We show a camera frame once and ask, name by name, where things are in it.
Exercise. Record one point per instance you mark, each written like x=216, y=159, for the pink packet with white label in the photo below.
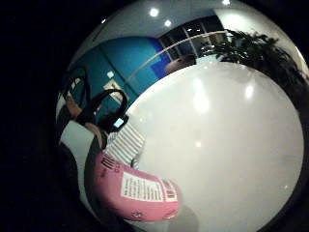
x=145, y=206

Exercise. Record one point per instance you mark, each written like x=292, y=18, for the black device with lit screen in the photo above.
x=116, y=123

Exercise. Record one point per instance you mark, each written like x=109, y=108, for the round brown table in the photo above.
x=180, y=63

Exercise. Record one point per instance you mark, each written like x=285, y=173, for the white handrail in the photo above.
x=167, y=48

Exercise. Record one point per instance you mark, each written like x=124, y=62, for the round ceiling light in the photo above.
x=167, y=23
x=226, y=2
x=154, y=12

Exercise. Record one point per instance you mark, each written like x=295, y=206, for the dark green leafy plant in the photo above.
x=267, y=58

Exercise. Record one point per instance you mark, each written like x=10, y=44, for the dark glass window wall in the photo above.
x=190, y=35

